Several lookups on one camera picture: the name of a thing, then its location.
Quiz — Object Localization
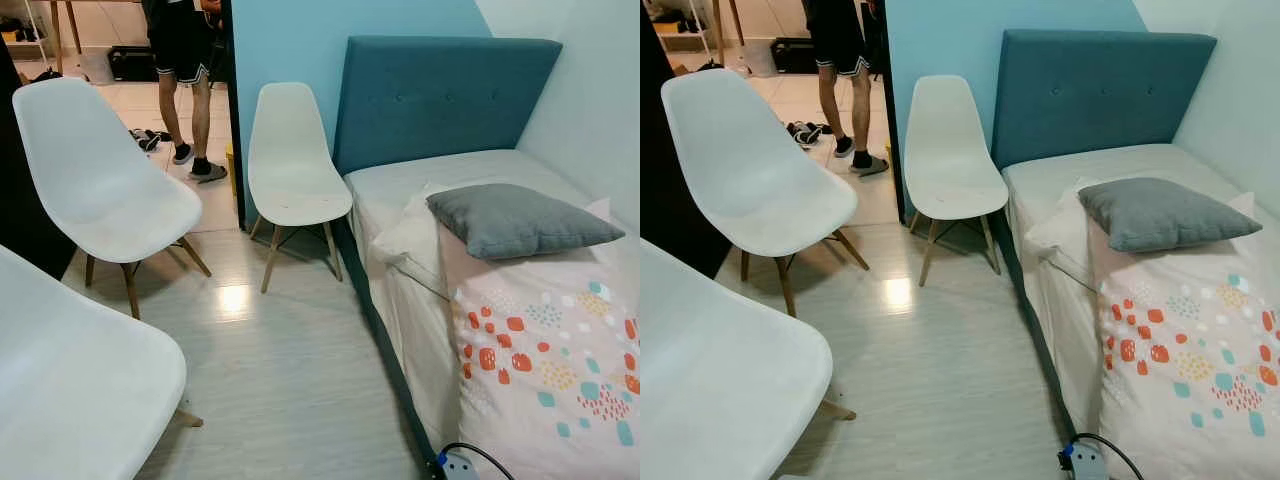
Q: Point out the white shell chair, dark legs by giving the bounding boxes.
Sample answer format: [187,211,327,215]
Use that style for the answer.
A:
[12,77,214,322]
[660,68,871,319]

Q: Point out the patterned pink blanket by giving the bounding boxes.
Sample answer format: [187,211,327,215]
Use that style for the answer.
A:
[437,198,641,480]
[1087,193,1280,480]

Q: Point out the grey square pillow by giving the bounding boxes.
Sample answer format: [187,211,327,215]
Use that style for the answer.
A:
[427,183,626,262]
[1078,177,1263,254]

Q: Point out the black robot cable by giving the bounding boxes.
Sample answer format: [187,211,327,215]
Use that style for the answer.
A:
[441,442,517,480]
[1072,433,1147,480]

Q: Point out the person in black shorts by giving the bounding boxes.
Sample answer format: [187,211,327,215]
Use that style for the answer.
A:
[143,0,230,185]
[802,0,890,178]

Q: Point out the large white shell chair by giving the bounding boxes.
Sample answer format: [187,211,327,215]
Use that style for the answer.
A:
[640,239,858,480]
[0,244,205,480]

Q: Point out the white waste bin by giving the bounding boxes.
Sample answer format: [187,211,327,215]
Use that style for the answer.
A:
[79,49,115,87]
[739,41,780,80]

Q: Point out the white sheeted mattress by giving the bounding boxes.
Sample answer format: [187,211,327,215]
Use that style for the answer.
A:
[1002,143,1280,437]
[344,149,641,453]

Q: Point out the black bag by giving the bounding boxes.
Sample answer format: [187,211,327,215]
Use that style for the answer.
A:
[107,45,160,84]
[769,37,820,77]

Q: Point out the small white shell chair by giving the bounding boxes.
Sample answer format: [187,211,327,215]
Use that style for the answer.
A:
[246,82,355,295]
[901,75,1011,289]

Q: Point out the teal tufted headboard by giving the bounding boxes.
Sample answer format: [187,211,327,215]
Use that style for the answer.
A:
[990,29,1219,171]
[333,36,564,177]

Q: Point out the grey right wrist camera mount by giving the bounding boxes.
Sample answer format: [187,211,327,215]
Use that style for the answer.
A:
[436,451,481,480]
[1058,442,1110,480]

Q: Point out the wooden table legs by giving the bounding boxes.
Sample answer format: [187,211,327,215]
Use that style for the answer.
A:
[49,0,84,59]
[710,0,747,68]

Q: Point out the teal bed frame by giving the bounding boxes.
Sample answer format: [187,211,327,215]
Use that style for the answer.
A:
[990,208,1079,463]
[333,214,443,473]

